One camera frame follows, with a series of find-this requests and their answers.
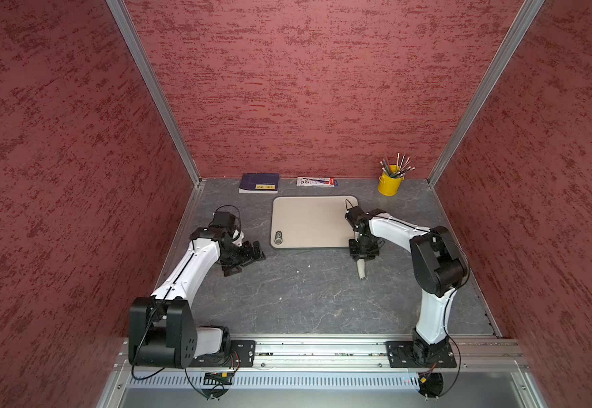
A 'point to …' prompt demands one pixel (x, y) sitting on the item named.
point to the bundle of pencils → (402, 166)
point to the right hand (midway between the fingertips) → (360, 260)
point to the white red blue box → (316, 181)
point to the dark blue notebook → (258, 183)
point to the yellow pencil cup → (388, 185)
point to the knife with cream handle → (361, 269)
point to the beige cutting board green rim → (311, 222)
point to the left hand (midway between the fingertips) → (253, 267)
